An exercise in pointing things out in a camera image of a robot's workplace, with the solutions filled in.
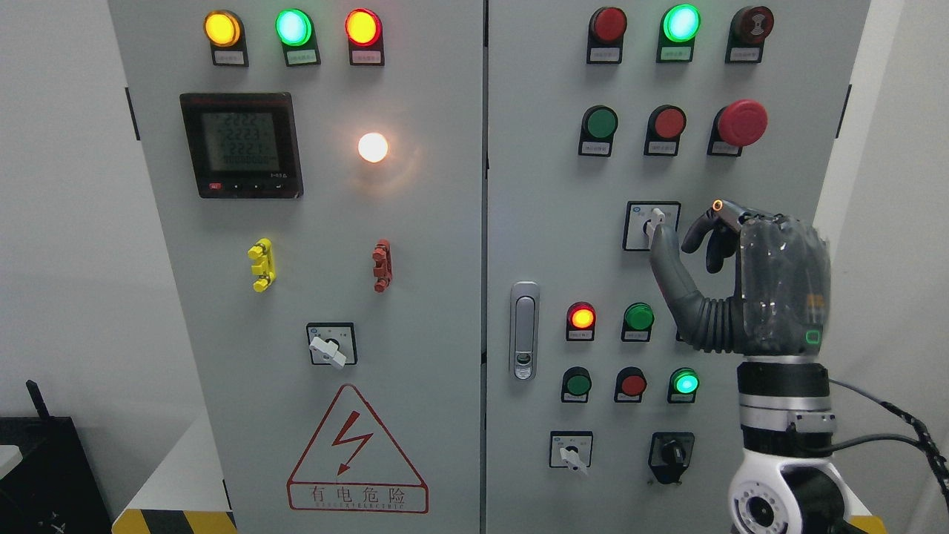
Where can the gray robotic right hand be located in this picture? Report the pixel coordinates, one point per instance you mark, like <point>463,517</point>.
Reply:
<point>782,281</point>

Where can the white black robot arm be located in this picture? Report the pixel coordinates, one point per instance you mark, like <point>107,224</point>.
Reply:
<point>786,482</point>

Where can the lit green push button lower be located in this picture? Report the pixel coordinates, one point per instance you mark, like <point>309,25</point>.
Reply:
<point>683,385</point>

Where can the green indicator light middle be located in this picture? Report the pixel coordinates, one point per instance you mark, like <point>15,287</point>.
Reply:
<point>637,323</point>

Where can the green indicator light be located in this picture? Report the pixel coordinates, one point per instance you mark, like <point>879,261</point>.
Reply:
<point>637,323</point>
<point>294,29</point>
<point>678,28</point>

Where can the red push button lower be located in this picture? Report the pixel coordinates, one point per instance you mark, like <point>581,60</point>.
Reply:
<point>630,385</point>

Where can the red push button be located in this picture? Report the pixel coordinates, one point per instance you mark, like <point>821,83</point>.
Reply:
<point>630,385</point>
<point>664,130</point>

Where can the red emergency stop button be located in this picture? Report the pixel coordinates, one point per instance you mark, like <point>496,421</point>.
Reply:
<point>736,126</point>

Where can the lit red indicator light middle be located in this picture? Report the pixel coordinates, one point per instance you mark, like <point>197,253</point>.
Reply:
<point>580,322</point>

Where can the right cabinet door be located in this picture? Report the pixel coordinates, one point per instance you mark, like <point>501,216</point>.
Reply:
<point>557,218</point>

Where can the cabinet door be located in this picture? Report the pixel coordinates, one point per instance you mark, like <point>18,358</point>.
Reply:
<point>557,218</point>
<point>419,342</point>

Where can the red push button upper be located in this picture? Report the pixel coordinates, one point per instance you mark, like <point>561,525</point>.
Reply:
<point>664,130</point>

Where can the green push button upper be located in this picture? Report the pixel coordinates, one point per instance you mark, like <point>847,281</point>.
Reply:
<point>598,127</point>

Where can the dark red buzzer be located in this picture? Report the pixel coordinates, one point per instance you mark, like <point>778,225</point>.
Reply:
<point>749,30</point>

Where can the green indicator light top right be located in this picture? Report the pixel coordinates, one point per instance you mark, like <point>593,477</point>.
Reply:
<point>678,28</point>

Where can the red indicator light top right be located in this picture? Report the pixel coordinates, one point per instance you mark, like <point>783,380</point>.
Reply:
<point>607,27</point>

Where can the white glowing indicator light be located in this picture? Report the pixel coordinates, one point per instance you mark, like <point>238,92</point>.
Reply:
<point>373,147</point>

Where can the red electric hazard warning sticker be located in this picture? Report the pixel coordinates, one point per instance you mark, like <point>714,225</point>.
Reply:
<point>353,464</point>

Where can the left cabinet door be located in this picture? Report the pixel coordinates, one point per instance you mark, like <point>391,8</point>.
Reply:
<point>419,342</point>

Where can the red indicator light top left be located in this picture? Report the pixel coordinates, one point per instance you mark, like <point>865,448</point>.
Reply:
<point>364,32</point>

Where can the green indicator light top left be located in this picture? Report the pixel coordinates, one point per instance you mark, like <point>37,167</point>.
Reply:
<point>294,29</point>

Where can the black digital power meter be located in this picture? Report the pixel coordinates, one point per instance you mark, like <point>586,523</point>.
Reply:
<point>243,145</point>

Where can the yellow indicator light top left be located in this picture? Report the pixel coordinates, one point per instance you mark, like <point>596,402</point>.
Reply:
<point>227,38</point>

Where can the black box with antenna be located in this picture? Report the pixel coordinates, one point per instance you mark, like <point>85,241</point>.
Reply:
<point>50,488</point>

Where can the black selector knob switch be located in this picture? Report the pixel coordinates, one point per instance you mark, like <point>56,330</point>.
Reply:
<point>670,455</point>

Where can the silver door latch handle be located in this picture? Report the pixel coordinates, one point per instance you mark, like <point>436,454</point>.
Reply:
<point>523,325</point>

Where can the left door gray rotary switch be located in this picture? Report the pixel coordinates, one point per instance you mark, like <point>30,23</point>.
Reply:
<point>332,344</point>

